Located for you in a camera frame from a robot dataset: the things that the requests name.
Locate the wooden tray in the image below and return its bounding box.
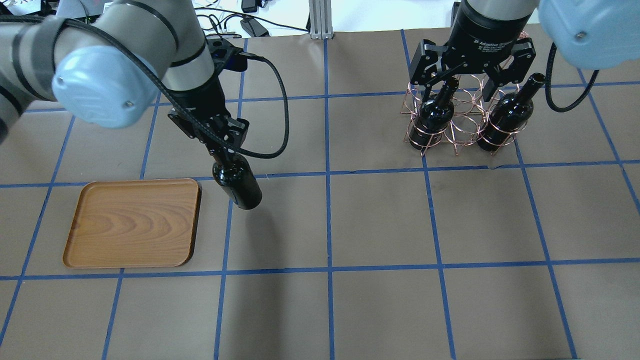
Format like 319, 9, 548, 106
62, 178, 202, 269

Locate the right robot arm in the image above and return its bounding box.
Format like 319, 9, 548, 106
409, 0, 640, 113

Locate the dark wine bottle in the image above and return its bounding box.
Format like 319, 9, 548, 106
477, 72, 546, 153
407, 77, 459, 151
212, 152, 263, 210

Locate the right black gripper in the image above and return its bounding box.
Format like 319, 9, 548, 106
409, 0, 537, 103

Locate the aluminium frame post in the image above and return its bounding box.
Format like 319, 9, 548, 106
308, 0, 335, 40

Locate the copper wire wine basket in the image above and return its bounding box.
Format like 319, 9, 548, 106
401, 70, 530, 156

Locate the black power adapter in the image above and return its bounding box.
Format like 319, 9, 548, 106
240, 16, 271, 38

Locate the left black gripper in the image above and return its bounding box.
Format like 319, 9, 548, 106
167, 77, 249, 150

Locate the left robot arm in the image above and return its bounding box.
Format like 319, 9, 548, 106
1, 0, 248, 147

